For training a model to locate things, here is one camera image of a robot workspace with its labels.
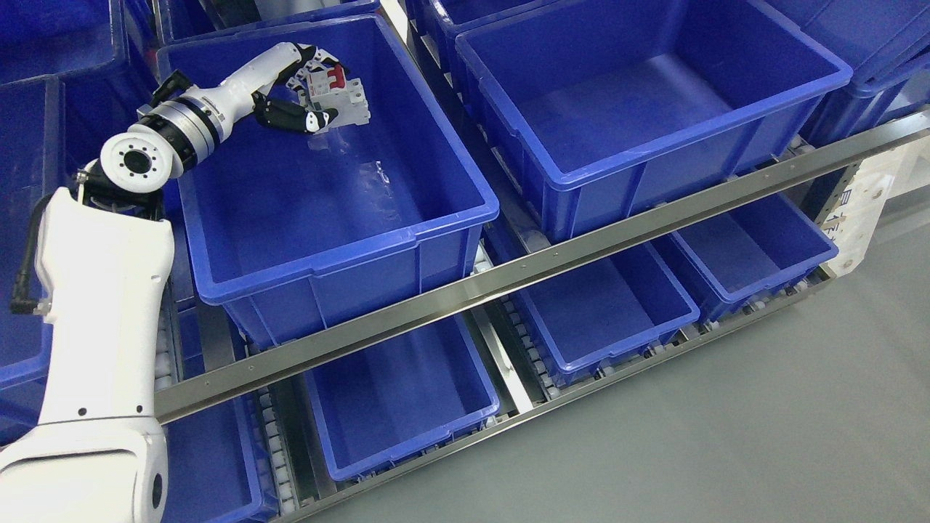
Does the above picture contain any blue bin lower middle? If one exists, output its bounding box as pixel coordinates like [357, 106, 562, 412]
[509, 243, 700, 388]

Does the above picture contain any blue bin bottom left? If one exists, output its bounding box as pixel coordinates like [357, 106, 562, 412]
[160, 305, 280, 523]

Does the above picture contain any blue bin upper left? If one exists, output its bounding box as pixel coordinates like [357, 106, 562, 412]
[157, 14, 501, 349]

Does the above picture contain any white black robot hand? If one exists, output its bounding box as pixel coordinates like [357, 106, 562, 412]
[219, 42, 348, 134]

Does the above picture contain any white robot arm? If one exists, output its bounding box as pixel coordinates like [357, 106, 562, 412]
[2, 70, 230, 522]

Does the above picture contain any blue bin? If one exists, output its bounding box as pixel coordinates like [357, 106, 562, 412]
[1, 76, 62, 389]
[509, 243, 700, 388]
[157, 14, 501, 349]
[303, 315, 501, 482]
[160, 305, 280, 523]
[651, 193, 839, 323]
[455, 1, 852, 243]

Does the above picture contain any blue bin lower right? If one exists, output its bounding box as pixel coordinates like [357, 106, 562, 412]
[651, 193, 839, 323]

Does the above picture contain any blue bin far left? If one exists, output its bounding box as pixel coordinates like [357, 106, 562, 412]
[1, 76, 62, 389]

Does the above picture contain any blue bin top right corner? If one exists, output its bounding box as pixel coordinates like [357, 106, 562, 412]
[769, 1, 929, 147]

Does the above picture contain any grey red circuit breaker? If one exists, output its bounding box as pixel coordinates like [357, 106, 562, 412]
[302, 64, 370, 132]

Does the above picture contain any blue bin lower left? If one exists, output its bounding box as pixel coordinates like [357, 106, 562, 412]
[303, 315, 501, 482]

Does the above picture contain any blue bin upper right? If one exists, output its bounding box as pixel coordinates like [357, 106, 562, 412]
[455, 1, 852, 243]

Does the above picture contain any steel shelf rail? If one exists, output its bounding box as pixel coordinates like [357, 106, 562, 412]
[154, 107, 929, 424]

